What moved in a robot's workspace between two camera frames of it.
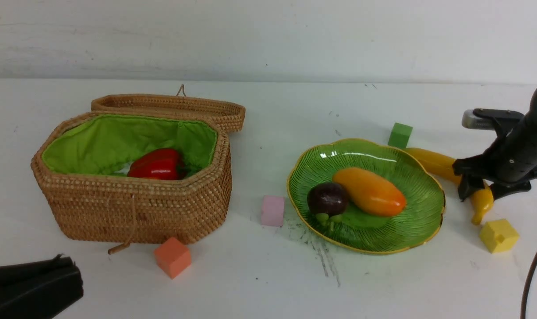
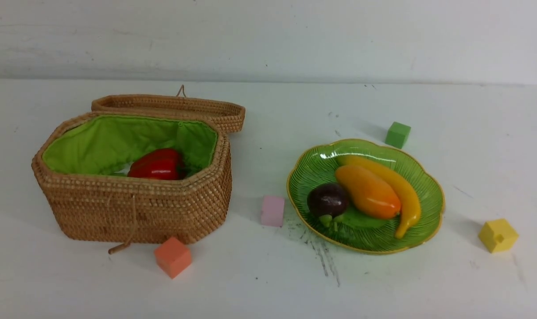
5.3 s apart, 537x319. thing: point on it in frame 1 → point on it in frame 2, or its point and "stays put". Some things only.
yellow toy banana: (445, 166) → (410, 211)
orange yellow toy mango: (372, 194) stays put
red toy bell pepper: (161, 163) stays put
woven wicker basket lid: (229, 114) stays put
